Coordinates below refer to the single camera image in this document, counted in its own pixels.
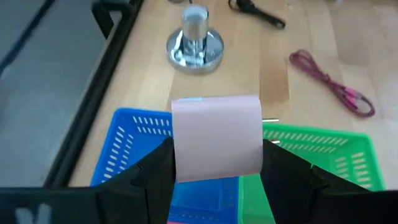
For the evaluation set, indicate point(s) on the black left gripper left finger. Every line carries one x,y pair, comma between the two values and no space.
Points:
124,202

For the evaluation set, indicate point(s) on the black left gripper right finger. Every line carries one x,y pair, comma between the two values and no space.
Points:
311,202

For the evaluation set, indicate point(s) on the green plastic basket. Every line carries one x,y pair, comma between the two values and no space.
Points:
248,202

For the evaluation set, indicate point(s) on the blue plastic basket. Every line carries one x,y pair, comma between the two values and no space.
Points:
202,196

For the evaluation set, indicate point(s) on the silver metal stand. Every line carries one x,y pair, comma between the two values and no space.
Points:
194,25

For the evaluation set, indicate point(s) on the black aluminium table frame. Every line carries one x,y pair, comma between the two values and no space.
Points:
90,105

